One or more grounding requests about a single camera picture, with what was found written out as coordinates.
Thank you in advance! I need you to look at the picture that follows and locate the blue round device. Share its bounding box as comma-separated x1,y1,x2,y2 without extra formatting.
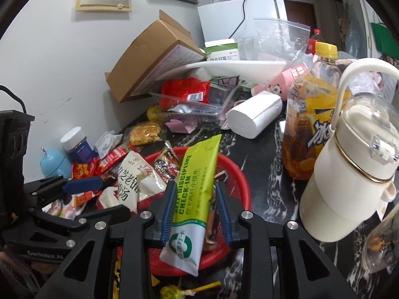
39,148,73,179

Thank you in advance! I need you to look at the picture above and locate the pink brown snack packet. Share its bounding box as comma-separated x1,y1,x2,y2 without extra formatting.
204,170,230,253

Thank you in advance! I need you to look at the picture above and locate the red yellow snack packet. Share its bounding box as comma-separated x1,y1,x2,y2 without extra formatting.
72,159,100,181

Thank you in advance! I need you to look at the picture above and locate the red cap soda bottle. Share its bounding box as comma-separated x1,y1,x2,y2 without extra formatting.
307,28,325,55

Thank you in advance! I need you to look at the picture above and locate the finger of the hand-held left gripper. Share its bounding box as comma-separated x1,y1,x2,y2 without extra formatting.
23,175,116,207
27,205,132,235

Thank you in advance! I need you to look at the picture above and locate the yellow lemon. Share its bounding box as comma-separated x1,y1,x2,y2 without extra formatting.
146,105,163,122

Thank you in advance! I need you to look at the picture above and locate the cream jug with handle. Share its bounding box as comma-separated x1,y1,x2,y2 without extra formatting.
299,58,399,242

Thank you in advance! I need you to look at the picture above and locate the open cardboard box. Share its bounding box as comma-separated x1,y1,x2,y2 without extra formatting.
104,9,208,103

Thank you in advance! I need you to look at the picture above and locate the crumpled white wrapper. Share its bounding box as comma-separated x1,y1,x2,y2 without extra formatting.
94,131,123,158

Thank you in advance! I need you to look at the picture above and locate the green white medicine box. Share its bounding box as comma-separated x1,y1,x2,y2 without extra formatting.
203,39,241,61

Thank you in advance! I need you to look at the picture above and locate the yellow green long packet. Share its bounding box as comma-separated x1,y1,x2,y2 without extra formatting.
160,134,222,277

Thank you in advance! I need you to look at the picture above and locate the red bag with barcode label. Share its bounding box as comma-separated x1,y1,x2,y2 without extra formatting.
160,78,211,108

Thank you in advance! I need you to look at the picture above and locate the white red packet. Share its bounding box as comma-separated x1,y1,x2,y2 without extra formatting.
95,187,138,215

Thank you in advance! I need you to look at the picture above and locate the white packet brown print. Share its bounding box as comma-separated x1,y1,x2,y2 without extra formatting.
117,151,167,212

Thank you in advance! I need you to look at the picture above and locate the white plastic bag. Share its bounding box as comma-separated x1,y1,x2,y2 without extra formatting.
337,51,399,100

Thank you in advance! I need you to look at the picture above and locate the black power cable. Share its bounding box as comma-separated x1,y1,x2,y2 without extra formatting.
229,0,248,39

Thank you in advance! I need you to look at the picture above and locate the white lid blue jar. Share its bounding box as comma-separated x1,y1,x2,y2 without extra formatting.
60,127,96,162

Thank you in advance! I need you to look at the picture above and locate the white foam tray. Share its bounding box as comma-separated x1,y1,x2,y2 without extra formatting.
156,60,287,84

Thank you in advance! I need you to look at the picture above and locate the yellow black snack packet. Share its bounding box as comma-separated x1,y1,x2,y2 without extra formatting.
113,254,161,299

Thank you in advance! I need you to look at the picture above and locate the clear zip bag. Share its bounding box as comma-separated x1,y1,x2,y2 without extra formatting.
241,17,312,66

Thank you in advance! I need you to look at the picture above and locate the small pink box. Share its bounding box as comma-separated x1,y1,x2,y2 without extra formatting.
167,118,200,134

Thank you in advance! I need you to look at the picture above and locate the clear plastic container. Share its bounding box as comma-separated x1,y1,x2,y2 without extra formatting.
150,84,240,131

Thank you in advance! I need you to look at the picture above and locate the blue plastic bag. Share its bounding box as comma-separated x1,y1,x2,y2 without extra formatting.
344,3,368,60

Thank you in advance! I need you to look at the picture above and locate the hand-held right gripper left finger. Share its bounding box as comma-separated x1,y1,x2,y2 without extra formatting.
33,180,177,299

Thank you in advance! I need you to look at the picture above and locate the red plastic basket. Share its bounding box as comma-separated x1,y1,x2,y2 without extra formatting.
117,151,252,276

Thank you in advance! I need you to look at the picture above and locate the pink paper cup stack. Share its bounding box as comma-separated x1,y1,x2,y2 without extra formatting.
251,62,309,100

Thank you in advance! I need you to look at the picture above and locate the yellow fried snack packet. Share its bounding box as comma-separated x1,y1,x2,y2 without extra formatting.
125,122,163,146

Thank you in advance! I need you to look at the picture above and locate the white toilet paper roll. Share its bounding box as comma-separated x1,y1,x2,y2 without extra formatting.
225,93,284,139

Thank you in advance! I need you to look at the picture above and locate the long red snack packet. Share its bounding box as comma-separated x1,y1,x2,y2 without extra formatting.
94,145,139,175

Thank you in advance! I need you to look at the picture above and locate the green tote bag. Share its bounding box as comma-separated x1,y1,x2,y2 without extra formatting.
371,22,399,60

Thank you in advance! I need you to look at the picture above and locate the yellow cap tea bottle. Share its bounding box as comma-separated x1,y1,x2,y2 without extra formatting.
282,41,353,181

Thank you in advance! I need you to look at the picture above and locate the brown foil snack packet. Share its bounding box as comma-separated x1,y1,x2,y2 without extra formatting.
153,140,180,183

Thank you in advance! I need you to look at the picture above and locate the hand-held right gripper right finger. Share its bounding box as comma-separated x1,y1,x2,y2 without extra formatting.
215,181,357,299

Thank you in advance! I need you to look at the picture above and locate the glass mug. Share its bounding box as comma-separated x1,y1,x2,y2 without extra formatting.
363,206,399,275

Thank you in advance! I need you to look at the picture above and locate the white refrigerator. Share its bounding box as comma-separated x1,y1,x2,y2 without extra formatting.
197,0,289,50

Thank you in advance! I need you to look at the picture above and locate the small orange snack packet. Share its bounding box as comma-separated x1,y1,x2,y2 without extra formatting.
73,191,103,208

